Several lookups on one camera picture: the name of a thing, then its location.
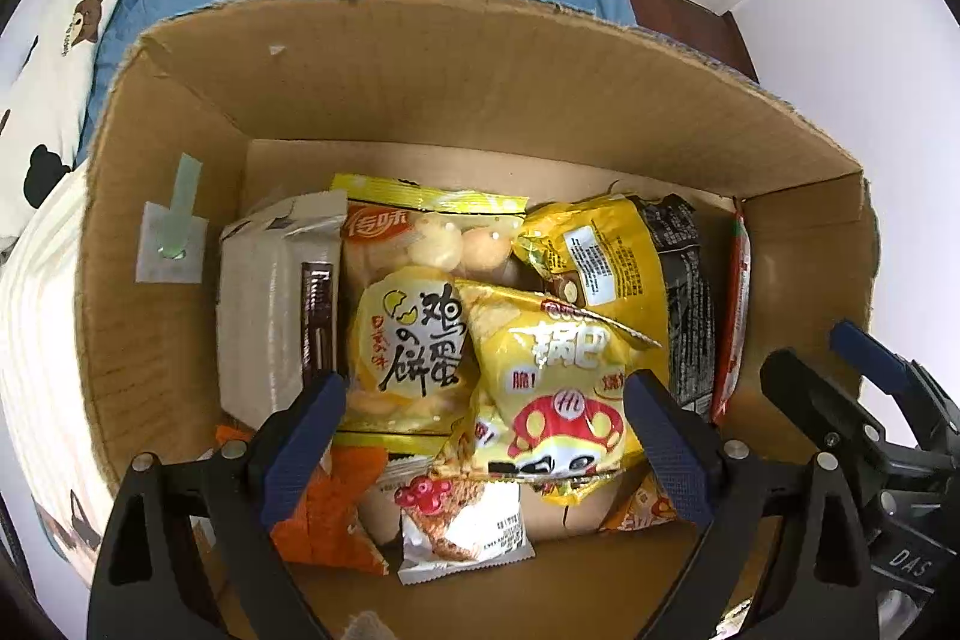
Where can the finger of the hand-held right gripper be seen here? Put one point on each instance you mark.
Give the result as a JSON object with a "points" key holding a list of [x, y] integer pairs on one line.
{"points": [[810, 389], [870, 347]]}

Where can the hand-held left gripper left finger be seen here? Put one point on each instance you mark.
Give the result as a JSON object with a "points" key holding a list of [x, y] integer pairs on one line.
{"points": [[304, 445]]}

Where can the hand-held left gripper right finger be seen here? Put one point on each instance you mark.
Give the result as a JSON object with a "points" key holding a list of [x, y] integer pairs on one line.
{"points": [[667, 452]]}

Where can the orange panda snack packet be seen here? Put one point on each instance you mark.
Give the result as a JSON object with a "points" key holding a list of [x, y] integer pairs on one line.
{"points": [[637, 512]]}

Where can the plain orange snack packet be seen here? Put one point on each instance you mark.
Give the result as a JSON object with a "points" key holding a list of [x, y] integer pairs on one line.
{"points": [[330, 520]]}

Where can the red and white snack packet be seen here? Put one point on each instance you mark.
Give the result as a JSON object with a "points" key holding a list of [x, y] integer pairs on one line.
{"points": [[735, 325]]}

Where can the yellow cartoon snack packet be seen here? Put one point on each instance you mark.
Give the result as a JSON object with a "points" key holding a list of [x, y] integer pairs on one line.
{"points": [[555, 400]]}

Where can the white wafer packet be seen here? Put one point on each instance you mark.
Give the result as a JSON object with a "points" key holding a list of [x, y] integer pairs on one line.
{"points": [[262, 310]]}

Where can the yellow egg cookie packet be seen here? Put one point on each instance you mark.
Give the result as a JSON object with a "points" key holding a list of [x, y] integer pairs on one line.
{"points": [[409, 340]]}

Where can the black snack packet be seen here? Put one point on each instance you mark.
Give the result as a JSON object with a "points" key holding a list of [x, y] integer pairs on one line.
{"points": [[686, 302]]}

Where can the white cookie packet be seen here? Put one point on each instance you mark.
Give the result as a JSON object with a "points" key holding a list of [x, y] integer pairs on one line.
{"points": [[465, 527]]}

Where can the long yellow snack packet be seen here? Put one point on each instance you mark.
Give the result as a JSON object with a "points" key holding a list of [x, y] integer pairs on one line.
{"points": [[600, 250]]}

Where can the cardboard box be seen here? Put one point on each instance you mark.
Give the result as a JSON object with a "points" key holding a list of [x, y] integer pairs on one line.
{"points": [[450, 85]]}

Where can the cat printed striped blanket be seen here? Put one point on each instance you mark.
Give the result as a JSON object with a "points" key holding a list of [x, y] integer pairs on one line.
{"points": [[37, 347]]}

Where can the bear printed white pillow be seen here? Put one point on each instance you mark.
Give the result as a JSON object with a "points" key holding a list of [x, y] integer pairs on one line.
{"points": [[67, 48]]}

